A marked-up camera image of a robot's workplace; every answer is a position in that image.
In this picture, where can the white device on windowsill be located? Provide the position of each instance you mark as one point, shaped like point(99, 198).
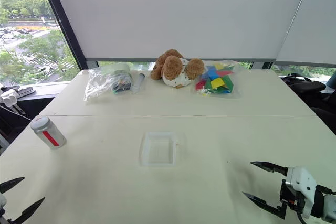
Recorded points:
point(8, 98)

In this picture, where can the dark window frame post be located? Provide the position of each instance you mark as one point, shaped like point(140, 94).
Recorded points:
point(63, 22)

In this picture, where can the clear plastic tray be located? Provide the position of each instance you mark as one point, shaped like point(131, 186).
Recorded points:
point(143, 153)

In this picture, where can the white and black slipper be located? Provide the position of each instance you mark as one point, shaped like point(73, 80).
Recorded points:
point(25, 91)

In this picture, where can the narrow white roller blind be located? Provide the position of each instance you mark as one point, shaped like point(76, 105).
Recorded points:
point(315, 24)

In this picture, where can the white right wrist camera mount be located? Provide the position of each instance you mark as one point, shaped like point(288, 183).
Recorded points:
point(302, 182)

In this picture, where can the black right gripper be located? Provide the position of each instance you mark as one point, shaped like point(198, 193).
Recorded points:
point(286, 195)

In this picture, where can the black office chair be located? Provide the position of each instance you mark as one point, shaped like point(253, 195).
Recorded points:
point(315, 90)

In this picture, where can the wide white roller blind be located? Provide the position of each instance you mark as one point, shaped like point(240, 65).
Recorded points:
point(181, 11)

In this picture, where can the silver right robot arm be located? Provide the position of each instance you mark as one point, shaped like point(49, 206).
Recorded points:
point(328, 207)

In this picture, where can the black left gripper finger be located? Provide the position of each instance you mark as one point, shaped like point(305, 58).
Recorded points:
point(10, 184)
point(30, 209)

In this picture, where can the clear bag with small parts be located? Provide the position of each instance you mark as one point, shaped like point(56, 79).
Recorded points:
point(105, 82)

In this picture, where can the clear bag of coloured pieces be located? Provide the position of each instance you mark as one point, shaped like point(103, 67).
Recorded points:
point(218, 81)

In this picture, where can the brown and white plush dog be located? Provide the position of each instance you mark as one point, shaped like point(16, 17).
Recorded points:
point(173, 69)

